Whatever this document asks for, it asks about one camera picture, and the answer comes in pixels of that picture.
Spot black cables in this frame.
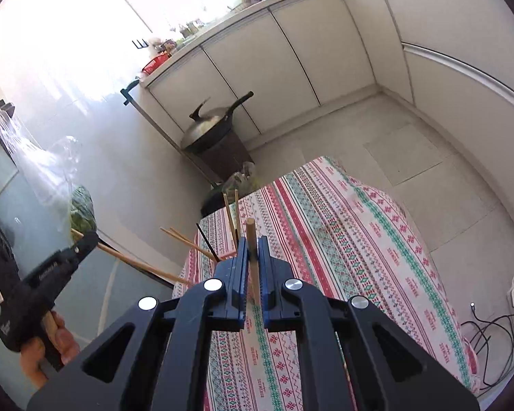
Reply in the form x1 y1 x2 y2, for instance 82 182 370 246
460 302 514 388

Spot crumpled plastic bag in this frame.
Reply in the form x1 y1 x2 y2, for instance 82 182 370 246
220 160 262 193

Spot dark round object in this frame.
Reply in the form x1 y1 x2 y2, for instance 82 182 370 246
200 184 230 219

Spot metal wok lid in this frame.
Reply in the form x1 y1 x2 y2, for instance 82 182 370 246
182 98 236 146

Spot patterned striped tablecloth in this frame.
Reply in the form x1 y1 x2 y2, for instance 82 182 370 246
173 156 474 411

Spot clear plastic bag of greens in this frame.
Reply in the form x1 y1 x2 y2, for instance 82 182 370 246
0 109 98 234

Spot frosted glass sliding door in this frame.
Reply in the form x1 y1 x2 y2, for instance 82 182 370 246
0 94 185 411

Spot thick wooden chopstick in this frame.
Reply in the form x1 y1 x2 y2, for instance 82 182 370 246
245 218 262 304

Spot small jars on counter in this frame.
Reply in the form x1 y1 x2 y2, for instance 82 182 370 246
171 19 206 39

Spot person's left hand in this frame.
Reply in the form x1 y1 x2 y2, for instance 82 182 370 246
19 310 81 388

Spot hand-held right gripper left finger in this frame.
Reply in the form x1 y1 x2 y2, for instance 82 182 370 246
27 239 249 411

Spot red plastic basket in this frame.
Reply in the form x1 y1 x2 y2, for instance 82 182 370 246
142 53 172 74

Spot black-handled cane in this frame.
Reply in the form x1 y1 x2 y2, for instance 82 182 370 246
121 77 215 185

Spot long thin wooden chopstick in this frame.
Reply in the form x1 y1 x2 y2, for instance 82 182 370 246
71 228 191 287

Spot black chopstick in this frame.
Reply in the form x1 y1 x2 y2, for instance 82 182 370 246
196 223 220 263

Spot white kitchen cabinets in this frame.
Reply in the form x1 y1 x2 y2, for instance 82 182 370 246
146 0 514 167

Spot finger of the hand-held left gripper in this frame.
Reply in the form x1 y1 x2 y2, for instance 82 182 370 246
71 231 100 263

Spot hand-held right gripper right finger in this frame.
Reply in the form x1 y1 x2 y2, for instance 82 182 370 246
258 235 481 411

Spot black wok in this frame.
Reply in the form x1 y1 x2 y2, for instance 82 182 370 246
181 91 254 152

